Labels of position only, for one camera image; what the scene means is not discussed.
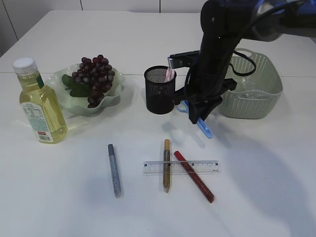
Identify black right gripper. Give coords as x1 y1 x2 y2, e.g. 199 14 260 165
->
171 78 237 124

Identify blue capped scissors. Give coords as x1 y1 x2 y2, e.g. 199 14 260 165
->
177 100 213 139

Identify clear plastic sheet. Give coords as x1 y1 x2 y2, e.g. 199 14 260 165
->
237 76 268 100

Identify purple artificial grape bunch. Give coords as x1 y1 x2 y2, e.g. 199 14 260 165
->
62 54 115 109

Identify yellow tea bottle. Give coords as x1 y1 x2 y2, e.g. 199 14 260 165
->
13 58 68 144

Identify pink scissors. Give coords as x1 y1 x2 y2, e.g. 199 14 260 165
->
164 67 175 83

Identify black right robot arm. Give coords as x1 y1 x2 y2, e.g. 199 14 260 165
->
168 0 316 123

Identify black mesh pen holder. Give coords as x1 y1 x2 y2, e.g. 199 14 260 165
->
144 66 177 115

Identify clear plastic ruler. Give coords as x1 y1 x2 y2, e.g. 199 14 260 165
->
142 160 221 175

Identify red glitter pen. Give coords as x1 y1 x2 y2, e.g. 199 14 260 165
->
174 151 215 203

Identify gold glitter pen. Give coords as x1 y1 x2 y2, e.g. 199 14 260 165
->
163 139 170 193

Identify green plastic woven basket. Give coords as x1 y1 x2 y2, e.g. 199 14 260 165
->
219 48 283 119

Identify silver glitter pen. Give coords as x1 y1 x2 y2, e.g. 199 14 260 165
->
108 144 122 198

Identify green wavy glass plate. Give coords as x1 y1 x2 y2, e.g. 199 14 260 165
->
45 64 124 117

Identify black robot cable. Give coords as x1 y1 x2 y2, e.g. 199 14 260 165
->
184 0 309 99

